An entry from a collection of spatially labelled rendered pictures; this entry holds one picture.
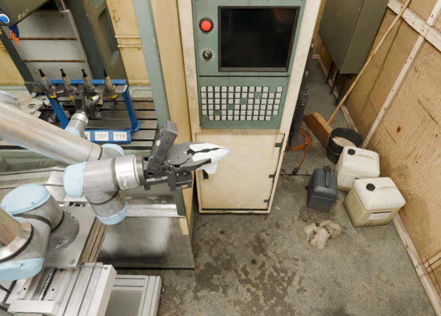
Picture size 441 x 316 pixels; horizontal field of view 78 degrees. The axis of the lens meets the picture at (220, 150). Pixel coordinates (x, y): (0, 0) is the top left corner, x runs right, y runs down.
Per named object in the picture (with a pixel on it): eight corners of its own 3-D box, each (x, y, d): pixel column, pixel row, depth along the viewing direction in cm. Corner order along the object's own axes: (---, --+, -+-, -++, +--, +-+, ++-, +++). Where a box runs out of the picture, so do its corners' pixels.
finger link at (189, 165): (209, 155, 65) (172, 161, 63) (208, 149, 64) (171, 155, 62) (212, 168, 61) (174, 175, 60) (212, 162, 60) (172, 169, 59)
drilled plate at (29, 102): (41, 123, 170) (37, 117, 167) (-5, 123, 170) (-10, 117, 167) (57, 101, 186) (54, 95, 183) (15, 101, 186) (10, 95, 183)
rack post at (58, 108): (67, 131, 171) (46, 90, 150) (59, 131, 171) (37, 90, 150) (74, 121, 178) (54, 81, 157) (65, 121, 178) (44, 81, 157)
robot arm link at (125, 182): (116, 150, 63) (113, 173, 56) (136, 147, 63) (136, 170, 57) (125, 174, 67) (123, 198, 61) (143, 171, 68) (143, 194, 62)
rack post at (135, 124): (138, 131, 171) (126, 90, 150) (129, 131, 171) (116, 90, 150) (141, 121, 178) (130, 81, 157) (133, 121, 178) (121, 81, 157)
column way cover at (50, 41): (94, 82, 210) (67, 12, 173) (32, 82, 210) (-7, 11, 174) (96, 79, 214) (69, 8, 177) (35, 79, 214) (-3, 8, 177)
